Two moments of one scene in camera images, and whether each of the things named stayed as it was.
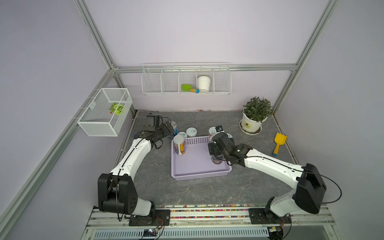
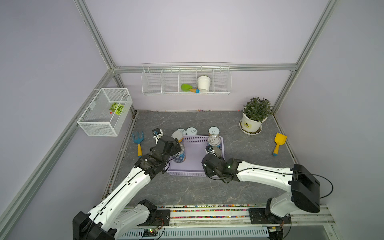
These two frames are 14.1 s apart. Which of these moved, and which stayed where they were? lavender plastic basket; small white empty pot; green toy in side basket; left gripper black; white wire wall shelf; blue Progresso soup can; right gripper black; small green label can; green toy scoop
Moved: right gripper black; blue Progresso soup can; left gripper black
Stayed: green toy in side basket; lavender plastic basket; white wire wall shelf; small green label can; green toy scoop; small white empty pot
